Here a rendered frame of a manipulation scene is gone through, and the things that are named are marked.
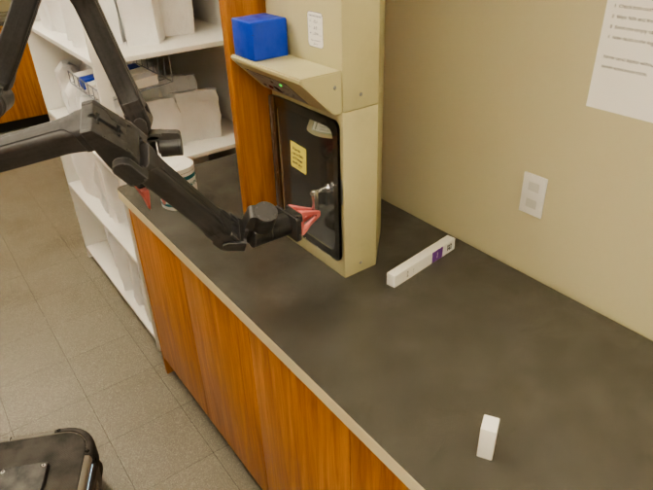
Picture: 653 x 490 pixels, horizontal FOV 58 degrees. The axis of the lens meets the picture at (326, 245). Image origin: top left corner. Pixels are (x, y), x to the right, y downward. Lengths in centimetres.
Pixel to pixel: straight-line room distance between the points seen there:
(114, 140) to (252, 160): 71
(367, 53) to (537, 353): 79
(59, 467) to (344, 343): 121
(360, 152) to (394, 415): 64
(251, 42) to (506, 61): 64
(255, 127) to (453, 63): 58
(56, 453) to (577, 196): 184
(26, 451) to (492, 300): 165
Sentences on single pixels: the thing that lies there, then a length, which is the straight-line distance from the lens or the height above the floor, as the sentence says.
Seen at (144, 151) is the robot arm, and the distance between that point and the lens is 120.
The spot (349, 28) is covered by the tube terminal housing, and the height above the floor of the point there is 160.
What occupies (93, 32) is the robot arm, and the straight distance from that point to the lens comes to 163.
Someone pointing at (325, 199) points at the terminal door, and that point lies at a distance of 155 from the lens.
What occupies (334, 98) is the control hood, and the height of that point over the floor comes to 145.
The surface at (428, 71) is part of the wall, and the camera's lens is 180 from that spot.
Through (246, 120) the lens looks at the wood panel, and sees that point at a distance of 171.
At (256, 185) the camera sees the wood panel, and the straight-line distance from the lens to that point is 179.
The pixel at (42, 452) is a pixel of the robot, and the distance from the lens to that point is 234.
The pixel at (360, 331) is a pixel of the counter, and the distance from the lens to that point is 144.
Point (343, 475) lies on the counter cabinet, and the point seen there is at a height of 66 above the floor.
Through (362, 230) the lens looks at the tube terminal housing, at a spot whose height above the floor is 107.
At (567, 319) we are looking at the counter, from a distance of 157.
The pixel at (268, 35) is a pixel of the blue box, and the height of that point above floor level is 157.
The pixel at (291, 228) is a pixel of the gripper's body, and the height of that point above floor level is 114.
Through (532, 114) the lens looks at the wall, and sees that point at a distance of 158.
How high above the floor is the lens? 186
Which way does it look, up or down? 31 degrees down
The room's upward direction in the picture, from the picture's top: 2 degrees counter-clockwise
